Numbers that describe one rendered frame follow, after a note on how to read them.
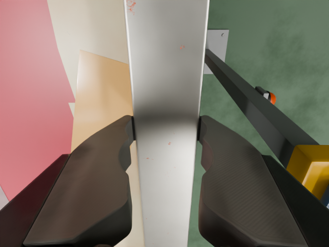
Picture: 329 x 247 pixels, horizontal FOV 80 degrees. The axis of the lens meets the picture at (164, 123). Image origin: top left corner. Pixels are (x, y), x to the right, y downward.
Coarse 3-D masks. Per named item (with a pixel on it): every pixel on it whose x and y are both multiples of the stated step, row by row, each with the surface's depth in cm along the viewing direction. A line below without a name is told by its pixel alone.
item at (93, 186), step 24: (120, 120) 11; (96, 144) 9; (120, 144) 9; (72, 168) 8; (96, 168) 8; (120, 168) 8; (72, 192) 7; (96, 192) 7; (120, 192) 7; (48, 216) 6; (72, 216) 6; (96, 216) 6; (120, 216) 6; (24, 240) 5; (48, 240) 5; (72, 240) 5; (96, 240) 6; (120, 240) 7
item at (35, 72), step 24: (0, 0) 12; (24, 0) 12; (0, 24) 12; (24, 24) 12; (48, 24) 12; (0, 48) 13; (24, 48) 13; (48, 48) 13; (0, 72) 14; (24, 72) 14; (48, 72) 14; (0, 96) 14; (24, 96) 14; (48, 96) 14; (72, 96) 14
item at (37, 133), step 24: (0, 120) 15; (24, 120) 15; (48, 120) 15; (72, 120) 15; (0, 144) 17; (24, 144) 17; (48, 144) 16; (0, 168) 18; (24, 168) 18; (0, 192) 19
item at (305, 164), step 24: (216, 48) 102; (216, 72) 69; (240, 96) 46; (264, 96) 44; (264, 120) 35; (288, 120) 33; (288, 144) 28; (312, 144) 27; (288, 168) 20; (312, 168) 18; (312, 192) 19
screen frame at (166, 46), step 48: (144, 0) 8; (192, 0) 8; (144, 48) 9; (192, 48) 9; (144, 96) 11; (192, 96) 11; (144, 144) 12; (192, 144) 12; (144, 192) 14; (144, 240) 17
